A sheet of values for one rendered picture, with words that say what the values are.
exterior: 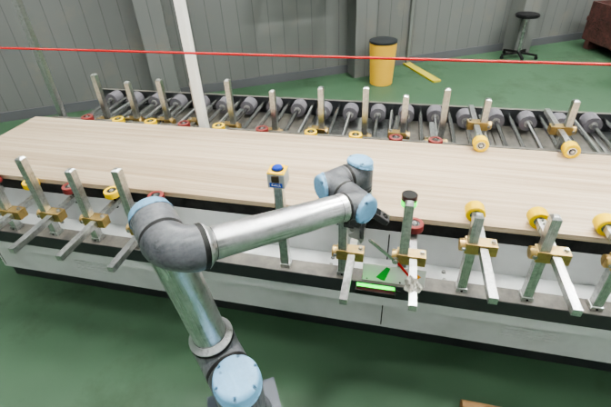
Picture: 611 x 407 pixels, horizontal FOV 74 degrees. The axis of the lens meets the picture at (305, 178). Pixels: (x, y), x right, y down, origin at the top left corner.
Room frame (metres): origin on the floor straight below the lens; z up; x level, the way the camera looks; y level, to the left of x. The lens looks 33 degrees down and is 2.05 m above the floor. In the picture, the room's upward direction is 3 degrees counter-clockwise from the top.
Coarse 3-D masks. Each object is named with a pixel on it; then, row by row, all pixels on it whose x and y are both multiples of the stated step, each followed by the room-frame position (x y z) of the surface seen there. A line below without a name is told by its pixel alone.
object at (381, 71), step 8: (376, 40) 5.44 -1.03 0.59; (384, 40) 5.42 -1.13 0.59; (392, 40) 5.41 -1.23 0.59; (376, 48) 5.31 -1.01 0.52; (384, 48) 5.27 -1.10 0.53; (392, 48) 5.30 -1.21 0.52; (376, 56) 5.31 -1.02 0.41; (384, 56) 5.28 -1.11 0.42; (392, 56) 5.31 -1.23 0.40; (376, 64) 5.31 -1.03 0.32; (384, 64) 5.28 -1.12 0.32; (392, 64) 5.33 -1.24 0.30; (376, 72) 5.32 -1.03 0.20; (384, 72) 5.29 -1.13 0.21; (392, 72) 5.35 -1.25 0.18; (376, 80) 5.32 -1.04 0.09; (384, 80) 5.29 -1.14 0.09
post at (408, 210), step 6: (408, 204) 1.19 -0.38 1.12; (414, 204) 1.19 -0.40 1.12; (408, 210) 1.19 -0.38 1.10; (408, 216) 1.19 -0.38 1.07; (408, 222) 1.19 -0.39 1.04; (402, 228) 1.19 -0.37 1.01; (408, 228) 1.19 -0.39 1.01; (402, 234) 1.19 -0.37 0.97; (408, 234) 1.19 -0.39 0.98; (402, 240) 1.19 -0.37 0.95; (408, 240) 1.19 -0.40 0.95; (402, 246) 1.19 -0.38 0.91; (408, 246) 1.18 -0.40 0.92; (402, 252) 1.19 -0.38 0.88; (402, 264) 1.19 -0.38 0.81
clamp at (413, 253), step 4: (408, 248) 1.22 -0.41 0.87; (392, 252) 1.21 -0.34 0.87; (396, 252) 1.20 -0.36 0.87; (408, 252) 1.20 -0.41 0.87; (412, 252) 1.20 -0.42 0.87; (416, 252) 1.20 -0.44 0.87; (392, 256) 1.19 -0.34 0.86; (396, 256) 1.19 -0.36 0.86; (400, 256) 1.18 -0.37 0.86; (404, 256) 1.18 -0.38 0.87; (408, 256) 1.18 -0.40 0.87; (412, 256) 1.17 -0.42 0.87; (416, 256) 1.17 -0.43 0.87; (420, 256) 1.17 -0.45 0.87; (424, 256) 1.17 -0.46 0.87; (400, 260) 1.18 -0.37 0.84; (404, 260) 1.18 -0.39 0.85; (408, 260) 1.18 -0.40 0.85; (420, 260) 1.16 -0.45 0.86; (424, 260) 1.16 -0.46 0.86; (408, 264) 1.17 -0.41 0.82; (420, 264) 1.16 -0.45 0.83; (424, 264) 1.16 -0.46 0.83
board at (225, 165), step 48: (0, 144) 2.29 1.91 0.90; (48, 144) 2.26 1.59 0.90; (96, 144) 2.23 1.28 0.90; (144, 144) 2.20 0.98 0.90; (192, 144) 2.17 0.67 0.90; (240, 144) 2.14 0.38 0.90; (288, 144) 2.11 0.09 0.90; (336, 144) 2.08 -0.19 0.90; (384, 144) 2.05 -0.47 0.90; (432, 144) 2.03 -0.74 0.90; (144, 192) 1.71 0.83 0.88; (192, 192) 1.66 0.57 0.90; (240, 192) 1.64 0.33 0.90; (288, 192) 1.62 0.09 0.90; (384, 192) 1.59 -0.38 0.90; (432, 192) 1.57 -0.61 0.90; (480, 192) 1.55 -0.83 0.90; (528, 192) 1.53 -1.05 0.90; (576, 192) 1.51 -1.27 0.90; (576, 240) 1.22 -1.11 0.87
